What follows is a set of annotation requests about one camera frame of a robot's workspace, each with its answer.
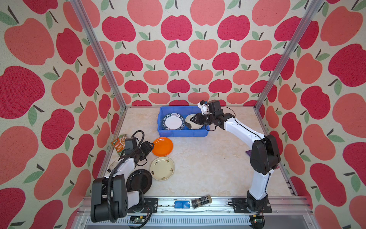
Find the green rim plate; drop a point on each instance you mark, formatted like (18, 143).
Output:
(173, 121)

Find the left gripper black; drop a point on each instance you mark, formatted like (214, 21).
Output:
(147, 147)

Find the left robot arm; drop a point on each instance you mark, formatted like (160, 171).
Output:
(123, 190)

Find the blue plastic bin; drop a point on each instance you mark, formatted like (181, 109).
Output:
(183, 111)

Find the left aluminium post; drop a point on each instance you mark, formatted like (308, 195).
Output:
(98, 50)

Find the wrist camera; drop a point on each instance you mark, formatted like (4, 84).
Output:
(210, 107)
(130, 145)

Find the aluminium post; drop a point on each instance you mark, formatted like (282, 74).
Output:
(310, 12)
(98, 50)

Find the cream plate black spot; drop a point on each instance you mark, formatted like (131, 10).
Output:
(190, 124)

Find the green orange snack packet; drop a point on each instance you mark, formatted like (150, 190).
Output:
(119, 144)

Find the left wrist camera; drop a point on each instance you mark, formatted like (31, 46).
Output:
(130, 145)

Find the orange plastic plate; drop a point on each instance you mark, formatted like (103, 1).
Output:
(162, 146)

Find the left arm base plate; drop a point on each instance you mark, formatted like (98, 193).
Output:
(149, 205)

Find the aluminium front rail frame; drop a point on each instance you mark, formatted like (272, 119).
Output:
(289, 212)

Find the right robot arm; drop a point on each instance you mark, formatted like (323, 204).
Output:
(264, 156)

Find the green circuit board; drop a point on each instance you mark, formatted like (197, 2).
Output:
(137, 219)

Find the purple candy bag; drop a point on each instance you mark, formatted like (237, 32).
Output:
(248, 152)

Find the black cylindrical part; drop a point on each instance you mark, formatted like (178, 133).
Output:
(202, 201)

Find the blue small box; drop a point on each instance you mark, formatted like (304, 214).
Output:
(182, 204)

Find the right aluminium post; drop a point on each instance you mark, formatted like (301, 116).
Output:
(310, 12)

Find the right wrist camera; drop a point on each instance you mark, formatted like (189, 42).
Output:
(210, 107)

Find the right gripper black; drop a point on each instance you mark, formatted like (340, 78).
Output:
(198, 118)

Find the cream floral plate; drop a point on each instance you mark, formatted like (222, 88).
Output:
(162, 168)

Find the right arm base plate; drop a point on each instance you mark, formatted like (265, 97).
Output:
(250, 205)

